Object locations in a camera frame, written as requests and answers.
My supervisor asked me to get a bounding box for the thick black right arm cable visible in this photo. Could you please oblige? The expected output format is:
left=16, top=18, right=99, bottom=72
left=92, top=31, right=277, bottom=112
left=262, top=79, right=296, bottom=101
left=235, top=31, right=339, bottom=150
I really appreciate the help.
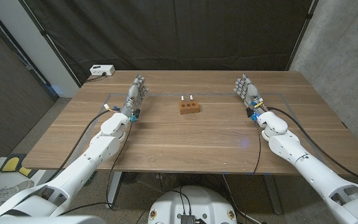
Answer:
left=267, top=106, right=358, bottom=187

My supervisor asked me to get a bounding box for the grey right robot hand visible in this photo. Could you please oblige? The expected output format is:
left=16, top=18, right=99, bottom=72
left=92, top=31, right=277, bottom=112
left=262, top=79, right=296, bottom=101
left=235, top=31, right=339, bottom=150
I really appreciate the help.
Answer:
left=233, top=73, right=269, bottom=118

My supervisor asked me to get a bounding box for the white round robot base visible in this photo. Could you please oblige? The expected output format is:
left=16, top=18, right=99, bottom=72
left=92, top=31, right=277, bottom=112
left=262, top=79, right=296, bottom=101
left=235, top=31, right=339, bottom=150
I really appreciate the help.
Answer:
left=147, top=185, right=238, bottom=224

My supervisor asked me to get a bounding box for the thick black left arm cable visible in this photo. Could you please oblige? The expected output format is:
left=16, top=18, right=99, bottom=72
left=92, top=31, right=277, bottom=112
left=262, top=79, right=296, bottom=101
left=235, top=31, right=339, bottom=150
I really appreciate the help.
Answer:
left=45, top=109, right=114, bottom=184

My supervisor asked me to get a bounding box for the white table leg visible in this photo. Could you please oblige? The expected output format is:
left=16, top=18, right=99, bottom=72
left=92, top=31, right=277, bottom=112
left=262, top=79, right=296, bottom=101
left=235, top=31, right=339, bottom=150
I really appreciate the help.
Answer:
left=106, top=171, right=123, bottom=209

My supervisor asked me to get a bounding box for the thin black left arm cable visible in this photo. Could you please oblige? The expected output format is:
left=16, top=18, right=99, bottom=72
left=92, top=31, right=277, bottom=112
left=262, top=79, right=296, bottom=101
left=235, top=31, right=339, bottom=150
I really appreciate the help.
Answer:
left=57, top=119, right=135, bottom=216

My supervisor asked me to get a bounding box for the dark round ribbed object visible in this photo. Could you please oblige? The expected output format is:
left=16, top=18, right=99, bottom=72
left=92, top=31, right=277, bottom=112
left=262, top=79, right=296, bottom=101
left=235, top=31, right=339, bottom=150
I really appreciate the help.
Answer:
left=121, top=172, right=141, bottom=184

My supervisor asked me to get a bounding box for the yellow and black pad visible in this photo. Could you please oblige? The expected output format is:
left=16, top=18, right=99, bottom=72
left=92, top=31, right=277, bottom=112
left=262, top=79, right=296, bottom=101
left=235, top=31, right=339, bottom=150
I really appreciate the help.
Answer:
left=0, top=154, right=39, bottom=179

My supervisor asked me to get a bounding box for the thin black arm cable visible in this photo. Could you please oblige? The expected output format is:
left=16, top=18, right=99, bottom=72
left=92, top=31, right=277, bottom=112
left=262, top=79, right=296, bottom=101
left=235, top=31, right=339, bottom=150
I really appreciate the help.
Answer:
left=57, top=119, right=135, bottom=216
left=247, top=119, right=262, bottom=177

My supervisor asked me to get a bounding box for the black power outlet cord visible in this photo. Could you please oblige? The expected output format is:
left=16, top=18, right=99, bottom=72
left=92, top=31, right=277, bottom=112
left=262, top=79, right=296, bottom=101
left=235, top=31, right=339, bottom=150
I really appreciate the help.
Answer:
left=85, top=73, right=107, bottom=83

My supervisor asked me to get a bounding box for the grey table leg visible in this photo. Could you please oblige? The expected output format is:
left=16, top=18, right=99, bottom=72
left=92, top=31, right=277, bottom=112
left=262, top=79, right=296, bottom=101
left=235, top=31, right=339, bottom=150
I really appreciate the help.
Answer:
left=262, top=174, right=283, bottom=215

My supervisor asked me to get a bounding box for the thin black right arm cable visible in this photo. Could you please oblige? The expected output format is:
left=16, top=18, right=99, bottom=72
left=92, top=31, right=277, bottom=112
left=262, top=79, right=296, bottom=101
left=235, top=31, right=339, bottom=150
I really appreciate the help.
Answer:
left=247, top=119, right=262, bottom=177

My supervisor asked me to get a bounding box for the white power outlet box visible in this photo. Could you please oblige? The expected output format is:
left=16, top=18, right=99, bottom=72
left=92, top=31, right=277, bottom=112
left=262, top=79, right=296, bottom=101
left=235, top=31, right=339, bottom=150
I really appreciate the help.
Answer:
left=89, top=64, right=116, bottom=77

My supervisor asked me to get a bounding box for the wooden block with three holes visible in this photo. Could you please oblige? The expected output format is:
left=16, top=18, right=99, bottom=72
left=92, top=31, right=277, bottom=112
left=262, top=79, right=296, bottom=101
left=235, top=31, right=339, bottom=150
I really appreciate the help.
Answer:
left=178, top=101, right=200, bottom=115

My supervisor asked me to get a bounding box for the white sneaker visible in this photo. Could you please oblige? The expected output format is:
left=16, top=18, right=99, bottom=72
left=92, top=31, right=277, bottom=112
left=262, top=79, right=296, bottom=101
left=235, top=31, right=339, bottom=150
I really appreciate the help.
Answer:
left=0, top=180, right=34, bottom=202

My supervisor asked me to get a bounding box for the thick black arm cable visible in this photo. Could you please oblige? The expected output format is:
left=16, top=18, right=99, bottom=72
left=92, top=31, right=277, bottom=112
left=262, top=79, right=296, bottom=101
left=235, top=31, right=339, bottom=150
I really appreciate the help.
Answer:
left=267, top=106, right=358, bottom=187
left=45, top=109, right=114, bottom=184

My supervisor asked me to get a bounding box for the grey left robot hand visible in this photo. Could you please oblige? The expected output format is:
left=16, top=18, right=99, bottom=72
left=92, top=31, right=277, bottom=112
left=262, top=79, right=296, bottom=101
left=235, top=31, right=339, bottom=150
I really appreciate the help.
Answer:
left=120, top=73, right=150, bottom=118

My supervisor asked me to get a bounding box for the black backdrop stand pole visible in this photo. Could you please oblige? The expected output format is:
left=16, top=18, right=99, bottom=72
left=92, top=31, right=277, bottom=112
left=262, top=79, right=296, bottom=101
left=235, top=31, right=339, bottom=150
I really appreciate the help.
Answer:
left=19, top=0, right=82, bottom=88
left=286, top=0, right=319, bottom=72

